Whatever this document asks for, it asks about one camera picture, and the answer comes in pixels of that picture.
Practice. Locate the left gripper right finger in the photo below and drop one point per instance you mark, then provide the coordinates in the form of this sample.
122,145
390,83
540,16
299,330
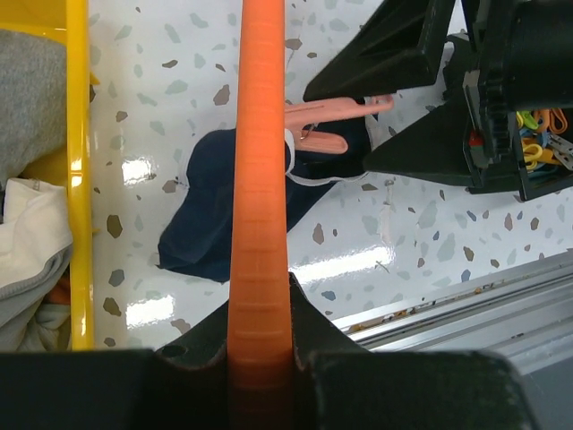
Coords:
341,385

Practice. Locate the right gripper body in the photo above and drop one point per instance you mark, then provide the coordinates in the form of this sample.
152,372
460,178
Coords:
524,62

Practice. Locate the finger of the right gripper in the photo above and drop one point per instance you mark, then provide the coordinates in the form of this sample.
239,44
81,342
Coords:
399,48
434,148

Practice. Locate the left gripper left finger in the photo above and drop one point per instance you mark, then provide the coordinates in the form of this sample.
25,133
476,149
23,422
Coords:
182,385

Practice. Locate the orange hanger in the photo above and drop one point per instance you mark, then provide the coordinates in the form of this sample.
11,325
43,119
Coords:
259,339

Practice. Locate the pink clothespin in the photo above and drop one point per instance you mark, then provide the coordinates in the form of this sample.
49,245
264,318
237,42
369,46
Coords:
301,121

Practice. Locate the navy underwear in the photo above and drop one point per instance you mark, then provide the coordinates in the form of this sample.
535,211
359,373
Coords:
197,241

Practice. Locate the rust orange underwear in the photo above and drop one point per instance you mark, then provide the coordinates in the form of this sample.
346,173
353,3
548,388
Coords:
60,295

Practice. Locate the grey underwear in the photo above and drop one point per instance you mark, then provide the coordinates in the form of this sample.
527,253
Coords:
33,100
36,248

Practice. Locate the black clip box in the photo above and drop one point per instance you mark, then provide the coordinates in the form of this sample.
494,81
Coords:
545,134

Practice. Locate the yellow plastic tray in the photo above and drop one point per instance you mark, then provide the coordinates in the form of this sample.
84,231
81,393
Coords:
78,163

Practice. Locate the aluminium rail frame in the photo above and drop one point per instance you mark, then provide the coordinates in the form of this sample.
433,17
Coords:
523,313

